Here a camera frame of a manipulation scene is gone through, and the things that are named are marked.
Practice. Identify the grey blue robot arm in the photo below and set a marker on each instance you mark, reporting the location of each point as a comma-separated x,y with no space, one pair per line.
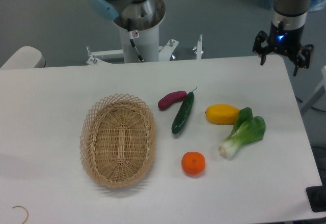
288,14

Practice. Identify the yellow mango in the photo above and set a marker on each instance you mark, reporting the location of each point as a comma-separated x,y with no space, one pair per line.
222,114

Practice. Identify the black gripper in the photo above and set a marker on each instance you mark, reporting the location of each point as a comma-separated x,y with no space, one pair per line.
286,43

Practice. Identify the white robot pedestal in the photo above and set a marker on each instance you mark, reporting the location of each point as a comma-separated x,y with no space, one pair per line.
138,27

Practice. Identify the orange tangerine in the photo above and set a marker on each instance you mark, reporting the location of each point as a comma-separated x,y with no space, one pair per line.
193,163

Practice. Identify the black box at table edge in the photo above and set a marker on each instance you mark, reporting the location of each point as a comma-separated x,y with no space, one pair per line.
316,197

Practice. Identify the woven wicker basket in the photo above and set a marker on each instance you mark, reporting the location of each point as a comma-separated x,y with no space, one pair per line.
118,141

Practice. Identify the green bok choy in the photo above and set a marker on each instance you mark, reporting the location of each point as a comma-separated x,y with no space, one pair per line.
247,129

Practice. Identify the white chair back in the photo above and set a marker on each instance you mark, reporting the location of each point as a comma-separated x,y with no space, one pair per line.
26,57

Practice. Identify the purple sweet potato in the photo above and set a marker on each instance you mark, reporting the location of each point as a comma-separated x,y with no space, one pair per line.
171,98

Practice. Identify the green cucumber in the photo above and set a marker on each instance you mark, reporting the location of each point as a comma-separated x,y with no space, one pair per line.
183,114

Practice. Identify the white frame leg right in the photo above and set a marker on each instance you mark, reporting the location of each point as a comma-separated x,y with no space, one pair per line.
316,94

